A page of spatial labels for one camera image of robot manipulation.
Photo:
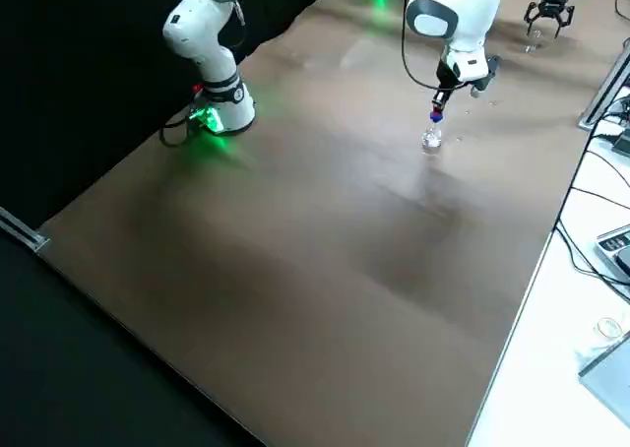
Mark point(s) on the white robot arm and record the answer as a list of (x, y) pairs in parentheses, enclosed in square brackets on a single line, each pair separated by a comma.
[(216, 63)]

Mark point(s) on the clear glass sample vial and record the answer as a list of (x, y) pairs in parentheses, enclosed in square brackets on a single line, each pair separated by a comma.
[(531, 48)]

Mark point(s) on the clear blue-capped dropper bottle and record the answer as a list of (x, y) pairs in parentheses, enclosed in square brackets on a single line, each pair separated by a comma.
[(432, 139)]

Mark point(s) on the small black device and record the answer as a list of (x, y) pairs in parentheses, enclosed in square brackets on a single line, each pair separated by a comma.
[(622, 144)]

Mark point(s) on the grey laptop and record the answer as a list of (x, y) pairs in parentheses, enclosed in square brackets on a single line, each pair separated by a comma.
[(610, 383)]

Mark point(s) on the red-bulb glass dropper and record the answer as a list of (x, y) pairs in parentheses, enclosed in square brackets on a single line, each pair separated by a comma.
[(436, 105)]

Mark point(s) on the aluminium camera post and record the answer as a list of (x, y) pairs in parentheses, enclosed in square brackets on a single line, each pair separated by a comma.
[(603, 92)]

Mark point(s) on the silver corner rail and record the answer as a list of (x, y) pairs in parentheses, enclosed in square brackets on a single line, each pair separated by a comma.
[(24, 230)]

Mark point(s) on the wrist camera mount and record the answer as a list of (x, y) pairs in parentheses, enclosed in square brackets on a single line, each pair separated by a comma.
[(493, 70)]

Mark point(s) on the grey device with buttons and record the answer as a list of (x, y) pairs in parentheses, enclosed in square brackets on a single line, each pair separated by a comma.
[(615, 255)]

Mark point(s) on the small clear glass dish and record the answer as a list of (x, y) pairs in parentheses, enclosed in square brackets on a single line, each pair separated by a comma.
[(609, 329)]

